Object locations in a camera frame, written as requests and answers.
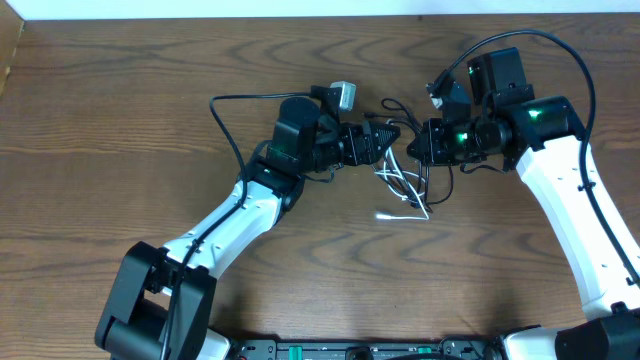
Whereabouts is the white usb cable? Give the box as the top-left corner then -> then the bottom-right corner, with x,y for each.
372,119 -> 432,222

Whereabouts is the black usb cable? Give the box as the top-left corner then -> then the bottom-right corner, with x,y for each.
363,97 -> 455,214

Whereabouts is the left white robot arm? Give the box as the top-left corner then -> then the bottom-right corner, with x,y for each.
94,93 -> 400,359

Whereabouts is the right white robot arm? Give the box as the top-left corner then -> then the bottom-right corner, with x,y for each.
407,48 -> 639,359

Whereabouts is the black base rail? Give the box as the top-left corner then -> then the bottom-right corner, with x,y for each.
226,336 -> 506,360

